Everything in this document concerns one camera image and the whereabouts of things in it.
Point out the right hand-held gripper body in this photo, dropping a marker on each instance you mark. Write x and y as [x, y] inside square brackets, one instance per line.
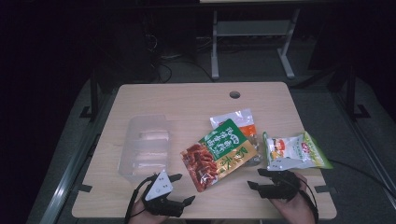
[281, 186]

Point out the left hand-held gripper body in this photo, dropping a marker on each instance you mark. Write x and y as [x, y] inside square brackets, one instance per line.
[158, 186]

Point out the clear plastic container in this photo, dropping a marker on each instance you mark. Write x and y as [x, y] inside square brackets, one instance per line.
[144, 146]

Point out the green and red snack packet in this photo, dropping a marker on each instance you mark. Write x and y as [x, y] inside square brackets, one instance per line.
[218, 155]

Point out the white and orange snack packet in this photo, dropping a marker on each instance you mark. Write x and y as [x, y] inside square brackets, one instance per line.
[239, 119]

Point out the person's right hand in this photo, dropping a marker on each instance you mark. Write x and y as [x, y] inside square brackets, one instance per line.
[295, 210]

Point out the person's left hand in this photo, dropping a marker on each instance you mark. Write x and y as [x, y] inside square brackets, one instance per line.
[143, 216]

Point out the white and green snack packet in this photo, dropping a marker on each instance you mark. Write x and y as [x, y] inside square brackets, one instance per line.
[299, 149]

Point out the black metal stand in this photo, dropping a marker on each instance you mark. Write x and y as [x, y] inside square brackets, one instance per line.
[351, 93]
[93, 96]

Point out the grey metal floor rail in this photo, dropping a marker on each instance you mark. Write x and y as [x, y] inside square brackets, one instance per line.
[71, 165]

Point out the white metal desk frame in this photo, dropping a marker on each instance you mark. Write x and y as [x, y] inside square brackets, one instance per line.
[252, 28]

